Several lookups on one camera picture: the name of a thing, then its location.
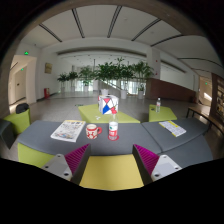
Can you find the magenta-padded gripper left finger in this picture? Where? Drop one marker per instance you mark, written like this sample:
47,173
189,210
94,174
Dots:
63,166

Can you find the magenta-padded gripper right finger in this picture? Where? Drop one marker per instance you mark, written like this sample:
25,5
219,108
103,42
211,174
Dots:
160,166

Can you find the clear red-capped water bottle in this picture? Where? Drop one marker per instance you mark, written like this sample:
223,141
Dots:
113,128

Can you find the small clear water bottle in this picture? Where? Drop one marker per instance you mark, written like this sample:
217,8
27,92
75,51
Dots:
158,106

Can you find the printed newspaper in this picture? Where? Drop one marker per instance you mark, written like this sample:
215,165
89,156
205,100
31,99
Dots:
68,130

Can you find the yellow and white booklet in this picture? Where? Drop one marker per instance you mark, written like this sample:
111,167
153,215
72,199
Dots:
172,128

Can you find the red and white mug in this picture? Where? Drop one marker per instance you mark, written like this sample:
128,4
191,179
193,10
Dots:
92,131

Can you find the lime green cube seat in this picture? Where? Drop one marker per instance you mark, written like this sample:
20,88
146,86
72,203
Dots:
165,116

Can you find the long lime green bench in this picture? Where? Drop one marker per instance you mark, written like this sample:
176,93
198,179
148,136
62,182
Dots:
91,115

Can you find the lime green chair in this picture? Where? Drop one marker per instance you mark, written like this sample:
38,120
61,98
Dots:
18,121

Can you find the dark grey chair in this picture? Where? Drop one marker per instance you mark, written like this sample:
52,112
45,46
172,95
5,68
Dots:
6,133

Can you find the dark wooden bench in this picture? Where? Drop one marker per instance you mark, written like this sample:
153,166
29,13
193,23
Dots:
205,115

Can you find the black backpack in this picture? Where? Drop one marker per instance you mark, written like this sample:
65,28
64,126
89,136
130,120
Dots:
22,108

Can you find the red fire extinguisher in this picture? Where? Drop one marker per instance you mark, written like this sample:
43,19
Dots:
46,93

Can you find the white cube with coloured triangles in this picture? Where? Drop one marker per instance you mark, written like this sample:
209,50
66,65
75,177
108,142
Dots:
107,104

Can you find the brown wooden counter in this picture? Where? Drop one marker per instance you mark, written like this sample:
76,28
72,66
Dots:
170,90

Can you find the row of potted plants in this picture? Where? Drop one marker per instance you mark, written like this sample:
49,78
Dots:
110,71

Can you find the green exit sign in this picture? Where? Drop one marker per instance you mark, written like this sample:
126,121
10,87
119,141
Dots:
26,53

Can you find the framed wall picture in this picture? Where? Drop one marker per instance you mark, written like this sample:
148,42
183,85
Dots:
48,68

